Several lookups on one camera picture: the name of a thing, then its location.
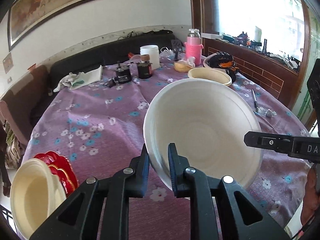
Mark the dark small jar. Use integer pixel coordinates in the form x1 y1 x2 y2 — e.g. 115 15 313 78
136 54 152 79

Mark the white rag and paper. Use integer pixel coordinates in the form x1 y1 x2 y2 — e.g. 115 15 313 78
53 66 103 93

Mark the framed horse painting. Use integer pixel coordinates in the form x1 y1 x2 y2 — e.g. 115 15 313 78
7 0 92 50

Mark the bread in plastic bag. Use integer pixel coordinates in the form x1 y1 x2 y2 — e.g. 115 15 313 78
174 60 195 73

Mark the small red gold-rimmed plate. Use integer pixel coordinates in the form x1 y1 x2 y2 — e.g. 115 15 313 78
48 164 78 197

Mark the cream plastic bowl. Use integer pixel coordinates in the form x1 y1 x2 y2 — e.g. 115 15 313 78
188 67 232 86
10 158 62 239

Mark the brown armchair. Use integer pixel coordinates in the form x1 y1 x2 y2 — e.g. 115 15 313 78
1 65 48 146

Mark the large red glass plate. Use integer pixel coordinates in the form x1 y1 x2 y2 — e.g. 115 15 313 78
34 151 79 197

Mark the person's right hand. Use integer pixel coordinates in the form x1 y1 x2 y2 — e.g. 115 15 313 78
300 168 319 225

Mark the black sofa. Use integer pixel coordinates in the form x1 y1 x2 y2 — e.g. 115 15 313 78
48 30 177 89

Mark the silver pen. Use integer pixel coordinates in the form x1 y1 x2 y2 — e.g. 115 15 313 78
251 89 259 113

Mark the white plastic jar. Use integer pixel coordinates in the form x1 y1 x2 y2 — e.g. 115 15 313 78
140 45 161 70

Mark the purple floral tablecloth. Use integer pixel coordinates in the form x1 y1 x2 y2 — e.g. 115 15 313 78
24 59 309 239

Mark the black electronic device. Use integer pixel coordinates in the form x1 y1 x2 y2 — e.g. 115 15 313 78
106 61 132 88

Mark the patterned cushion blanket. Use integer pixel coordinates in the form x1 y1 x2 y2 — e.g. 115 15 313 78
3 120 23 169

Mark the pink knit-sleeved bottle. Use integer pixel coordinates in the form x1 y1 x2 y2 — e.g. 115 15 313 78
184 29 203 66

